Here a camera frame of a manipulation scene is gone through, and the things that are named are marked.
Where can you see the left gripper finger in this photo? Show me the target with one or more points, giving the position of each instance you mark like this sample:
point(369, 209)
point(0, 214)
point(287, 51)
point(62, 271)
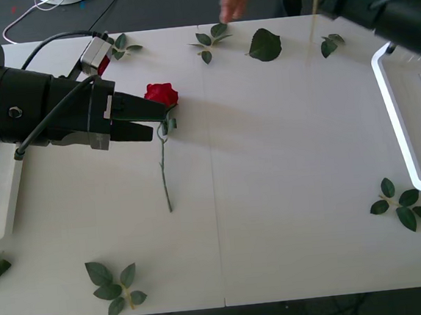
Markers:
point(131, 131)
point(140, 110)

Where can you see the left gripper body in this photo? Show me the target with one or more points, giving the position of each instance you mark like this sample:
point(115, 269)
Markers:
point(99, 112)

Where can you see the red artificial rose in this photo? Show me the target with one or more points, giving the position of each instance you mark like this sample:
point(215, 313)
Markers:
point(160, 92)

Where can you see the pale blue artificial flower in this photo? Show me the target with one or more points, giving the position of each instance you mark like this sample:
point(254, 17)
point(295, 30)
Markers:
point(311, 30)

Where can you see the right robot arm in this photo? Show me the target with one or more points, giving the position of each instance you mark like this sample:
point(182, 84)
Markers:
point(385, 2)

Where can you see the small green leaf sprig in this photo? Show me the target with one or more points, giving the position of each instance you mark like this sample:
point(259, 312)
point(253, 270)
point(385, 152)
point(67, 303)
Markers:
point(328, 47)

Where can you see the large single green leaf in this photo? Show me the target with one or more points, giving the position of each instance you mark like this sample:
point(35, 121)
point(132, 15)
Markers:
point(265, 46)

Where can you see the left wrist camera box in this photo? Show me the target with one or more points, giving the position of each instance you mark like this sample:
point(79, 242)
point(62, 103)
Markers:
point(94, 53)

